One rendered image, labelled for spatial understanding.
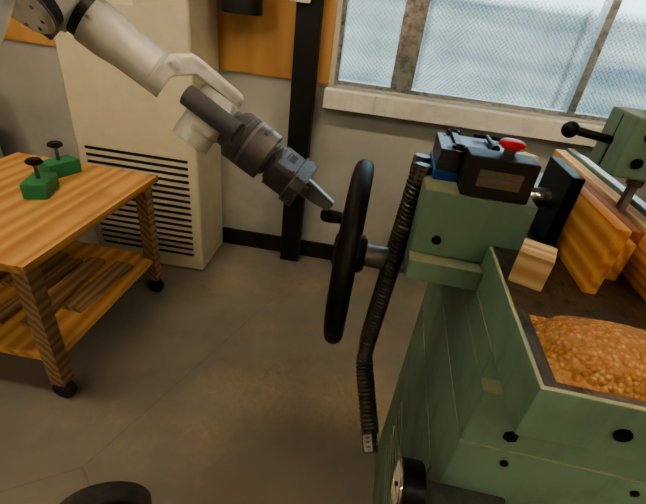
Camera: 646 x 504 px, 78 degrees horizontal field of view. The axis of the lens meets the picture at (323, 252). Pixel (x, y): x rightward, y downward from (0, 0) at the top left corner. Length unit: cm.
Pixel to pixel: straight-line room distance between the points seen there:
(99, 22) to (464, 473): 78
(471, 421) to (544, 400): 16
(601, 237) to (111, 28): 68
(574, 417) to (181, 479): 108
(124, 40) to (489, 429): 71
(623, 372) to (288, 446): 107
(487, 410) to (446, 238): 21
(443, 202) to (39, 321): 111
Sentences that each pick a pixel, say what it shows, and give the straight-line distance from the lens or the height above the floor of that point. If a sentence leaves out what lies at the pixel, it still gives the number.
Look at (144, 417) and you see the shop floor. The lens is 144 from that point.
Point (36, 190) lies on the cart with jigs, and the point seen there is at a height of 56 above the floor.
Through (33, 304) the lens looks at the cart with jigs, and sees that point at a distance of 129.
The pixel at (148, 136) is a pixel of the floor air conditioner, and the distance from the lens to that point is 179.
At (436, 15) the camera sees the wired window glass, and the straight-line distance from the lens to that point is 188.
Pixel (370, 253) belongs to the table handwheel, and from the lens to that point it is 61.
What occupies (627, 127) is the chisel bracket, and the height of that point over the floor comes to 105.
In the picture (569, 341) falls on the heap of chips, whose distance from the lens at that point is 40.
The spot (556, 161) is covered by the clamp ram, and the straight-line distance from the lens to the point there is 62.
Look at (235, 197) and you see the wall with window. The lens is 208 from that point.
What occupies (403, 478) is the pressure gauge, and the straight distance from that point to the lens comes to 53.
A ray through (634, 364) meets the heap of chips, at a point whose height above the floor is 92.
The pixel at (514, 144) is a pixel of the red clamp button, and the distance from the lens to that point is 53.
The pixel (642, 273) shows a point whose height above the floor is 92.
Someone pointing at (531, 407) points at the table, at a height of 88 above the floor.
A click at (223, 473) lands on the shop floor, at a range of 130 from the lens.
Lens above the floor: 113
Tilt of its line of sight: 31 degrees down
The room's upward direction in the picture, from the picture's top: 7 degrees clockwise
